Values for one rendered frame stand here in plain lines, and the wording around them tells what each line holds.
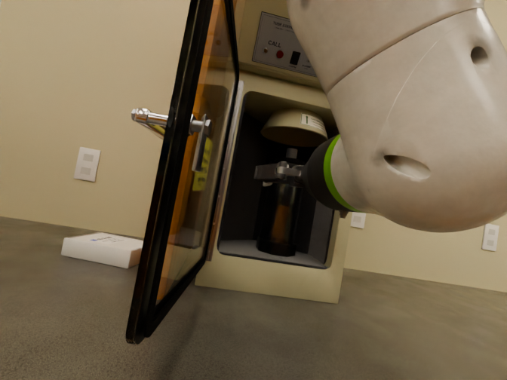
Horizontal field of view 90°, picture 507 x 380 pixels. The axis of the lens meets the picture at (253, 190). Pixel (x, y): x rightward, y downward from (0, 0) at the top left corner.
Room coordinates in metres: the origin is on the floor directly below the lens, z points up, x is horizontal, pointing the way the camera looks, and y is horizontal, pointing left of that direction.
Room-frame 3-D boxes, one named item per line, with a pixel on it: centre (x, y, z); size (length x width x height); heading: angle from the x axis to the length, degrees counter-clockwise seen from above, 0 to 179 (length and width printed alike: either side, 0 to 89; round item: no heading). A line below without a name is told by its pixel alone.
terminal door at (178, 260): (0.37, 0.08, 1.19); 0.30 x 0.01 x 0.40; 179
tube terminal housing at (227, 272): (0.68, -0.06, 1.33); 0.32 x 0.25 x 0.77; 97
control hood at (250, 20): (0.50, -0.08, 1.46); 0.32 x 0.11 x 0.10; 97
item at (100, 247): (0.63, 0.31, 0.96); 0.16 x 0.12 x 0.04; 86
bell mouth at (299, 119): (0.66, -0.08, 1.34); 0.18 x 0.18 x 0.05
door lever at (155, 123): (0.30, 0.11, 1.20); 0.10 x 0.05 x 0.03; 179
